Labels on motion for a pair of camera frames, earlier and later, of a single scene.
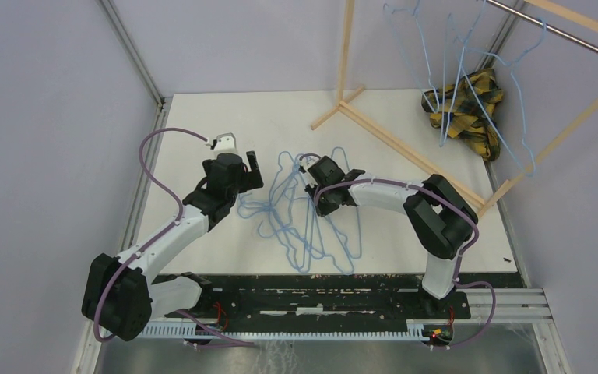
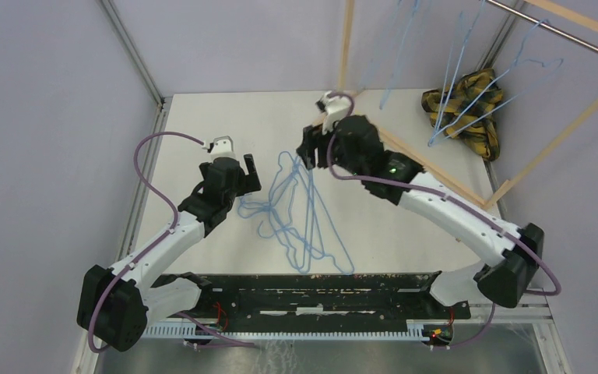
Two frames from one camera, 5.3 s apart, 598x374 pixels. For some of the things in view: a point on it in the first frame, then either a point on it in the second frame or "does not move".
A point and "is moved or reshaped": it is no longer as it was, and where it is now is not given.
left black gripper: (251, 179) does not move
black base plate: (269, 298) does not move
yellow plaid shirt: (466, 110) does not move
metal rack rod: (561, 33) does not move
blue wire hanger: (442, 138) is moved or reshaped
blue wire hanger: (493, 84) → (519, 78)
